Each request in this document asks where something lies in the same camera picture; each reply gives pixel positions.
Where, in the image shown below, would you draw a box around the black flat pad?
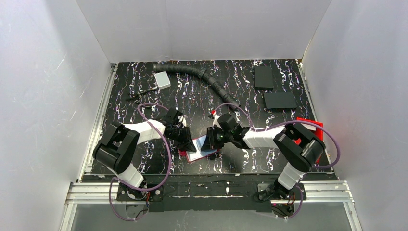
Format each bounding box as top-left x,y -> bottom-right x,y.
264,92 -> 297,109
253,66 -> 274,90

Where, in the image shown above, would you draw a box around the red card holder wallet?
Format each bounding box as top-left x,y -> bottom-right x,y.
178,135 -> 218,163

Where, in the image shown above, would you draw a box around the black corrugated hose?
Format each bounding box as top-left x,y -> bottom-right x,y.
153,63 -> 241,111

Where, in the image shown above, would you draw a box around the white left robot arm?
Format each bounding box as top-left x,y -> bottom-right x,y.
92,108 -> 197,192

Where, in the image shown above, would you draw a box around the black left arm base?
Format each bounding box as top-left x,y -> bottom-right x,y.
116,183 -> 164,202

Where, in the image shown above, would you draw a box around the black pliers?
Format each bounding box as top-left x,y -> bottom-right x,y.
126,88 -> 158,106

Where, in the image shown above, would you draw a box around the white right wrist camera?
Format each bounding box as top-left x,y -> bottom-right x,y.
208,110 -> 221,128

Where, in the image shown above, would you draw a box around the red plastic tray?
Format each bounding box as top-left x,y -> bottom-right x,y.
296,117 -> 324,140

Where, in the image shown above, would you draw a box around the black flat pad upper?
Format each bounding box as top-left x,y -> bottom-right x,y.
253,66 -> 274,90

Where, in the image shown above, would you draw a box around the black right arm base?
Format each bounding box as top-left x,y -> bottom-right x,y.
253,182 -> 307,219

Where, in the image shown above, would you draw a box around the small grey box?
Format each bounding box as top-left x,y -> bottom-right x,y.
154,71 -> 171,90

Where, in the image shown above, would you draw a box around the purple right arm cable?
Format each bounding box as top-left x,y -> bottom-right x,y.
212,103 -> 341,220

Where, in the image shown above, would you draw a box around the black flat pad lower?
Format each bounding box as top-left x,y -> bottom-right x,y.
264,92 -> 297,109

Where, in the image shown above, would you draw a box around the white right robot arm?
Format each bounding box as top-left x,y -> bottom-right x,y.
199,114 -> 326,192

